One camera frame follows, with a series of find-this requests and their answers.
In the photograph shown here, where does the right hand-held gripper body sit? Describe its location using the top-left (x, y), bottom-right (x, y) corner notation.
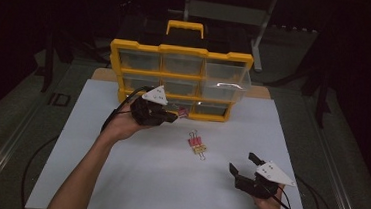
top-left (233, 158), bottom-right (298, 203)

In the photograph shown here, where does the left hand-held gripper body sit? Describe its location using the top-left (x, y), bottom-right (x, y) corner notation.
top-left (129, 82), bottom-right (173, 128)

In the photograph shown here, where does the pink binder clip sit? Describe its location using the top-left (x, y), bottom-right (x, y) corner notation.
top-left (187, 129), bottom-right (204, 148)
top-left (176, 106), bottom-right (190, 120)

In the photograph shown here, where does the clear plastic drawer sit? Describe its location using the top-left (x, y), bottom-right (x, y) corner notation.
top-left (200, 61), bottom-right (254, 105)

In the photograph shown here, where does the yellow drawer organizer cabinet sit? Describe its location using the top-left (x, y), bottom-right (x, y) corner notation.
top-left (105, 15), bottom-right (258, 126)

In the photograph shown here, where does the person's left hand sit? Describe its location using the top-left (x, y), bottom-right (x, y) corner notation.
top-left (99, 96), bottom-right (158, 147)

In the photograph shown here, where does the person's right hand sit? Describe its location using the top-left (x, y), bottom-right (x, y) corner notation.
top-left (252, 182), bottom-right (287, 209)

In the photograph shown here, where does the group of clear cabinet drawers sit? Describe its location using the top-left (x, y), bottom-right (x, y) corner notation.
top-left (114, 48), bottom-right (238, 118)

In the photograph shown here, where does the white table mat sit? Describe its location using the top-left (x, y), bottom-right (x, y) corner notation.
top-left (24, 74), bottom-right (320, 209)

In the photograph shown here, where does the black stand leg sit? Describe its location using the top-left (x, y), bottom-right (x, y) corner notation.
top-left (311, 66), bottom-right (335, 130)
top-left (40, 31), bottom-right (59, 94)

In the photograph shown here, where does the grey metal stand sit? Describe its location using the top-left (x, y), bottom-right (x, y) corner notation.
top-left (179, 0), bottom-right (279, 74)

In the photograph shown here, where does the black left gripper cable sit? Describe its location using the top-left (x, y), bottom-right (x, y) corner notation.
top-left (100, 82), bottom-right (156, 137)

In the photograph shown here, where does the black floor cable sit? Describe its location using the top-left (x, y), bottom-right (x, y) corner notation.
top-left (293, 173), bottom-right (341, 209)
top-left (19, 132), bottom-right (61, 209)

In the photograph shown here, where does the metal floor rail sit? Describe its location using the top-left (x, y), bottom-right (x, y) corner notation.
top-left (0, 96), bottom-right (50, 209)
top-left (295, 93), bottom-right (371, 209)

